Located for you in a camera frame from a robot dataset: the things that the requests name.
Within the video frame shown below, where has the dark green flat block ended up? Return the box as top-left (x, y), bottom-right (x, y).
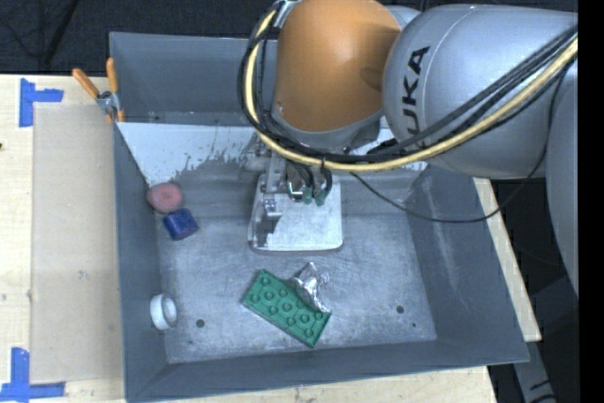
top-left (240, 268), bottom-right (332, 349)

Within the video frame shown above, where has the white flat rectangular plate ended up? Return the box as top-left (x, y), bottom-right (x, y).
top-left (247, 174), bottom-right (344, 254)

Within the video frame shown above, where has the blue small block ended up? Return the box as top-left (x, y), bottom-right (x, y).
top-left (162, 208), bottom-right (200, 242)

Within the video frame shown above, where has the grey metal bin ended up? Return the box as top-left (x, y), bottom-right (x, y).
top-left (108, 31), bottom-right (530, 402)

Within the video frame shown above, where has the brown cardboard board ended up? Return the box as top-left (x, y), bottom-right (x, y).
top-left (28, 102), bottom-right (125, 386)

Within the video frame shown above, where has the pink round toy food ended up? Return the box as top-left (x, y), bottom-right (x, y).
top-left (145, 182), bottom-right (184, 214)

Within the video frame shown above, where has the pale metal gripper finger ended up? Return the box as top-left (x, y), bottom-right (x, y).
top-left (262, 197), bottom-right (285, 236)
top-left (248, 208), bottom-right (268, 248)

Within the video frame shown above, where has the white ring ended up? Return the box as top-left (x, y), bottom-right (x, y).
top-left (149, 293), bottom-right (179, 331)

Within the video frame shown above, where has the crumpled silver foil wrapper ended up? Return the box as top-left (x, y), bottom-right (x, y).
top-left (287, 261), bottom-right (333, 315)

